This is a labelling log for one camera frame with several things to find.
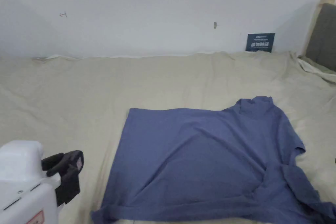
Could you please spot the dark blue printed card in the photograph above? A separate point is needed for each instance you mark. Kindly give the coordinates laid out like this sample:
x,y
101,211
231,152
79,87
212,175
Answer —
x,y
260,42

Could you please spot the dark blue shirt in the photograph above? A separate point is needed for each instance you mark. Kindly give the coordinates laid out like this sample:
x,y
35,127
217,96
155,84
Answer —
x,y
199,161

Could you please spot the bed with beige sheet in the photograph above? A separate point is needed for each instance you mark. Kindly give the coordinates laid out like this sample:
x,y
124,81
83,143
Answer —
x,y
78,90

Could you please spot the grey padded headboard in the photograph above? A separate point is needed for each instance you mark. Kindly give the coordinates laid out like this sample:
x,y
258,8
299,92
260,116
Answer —
x,y
324,35

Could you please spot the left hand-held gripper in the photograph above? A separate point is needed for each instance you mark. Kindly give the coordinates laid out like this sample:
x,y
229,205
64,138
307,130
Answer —
x,y
21,182

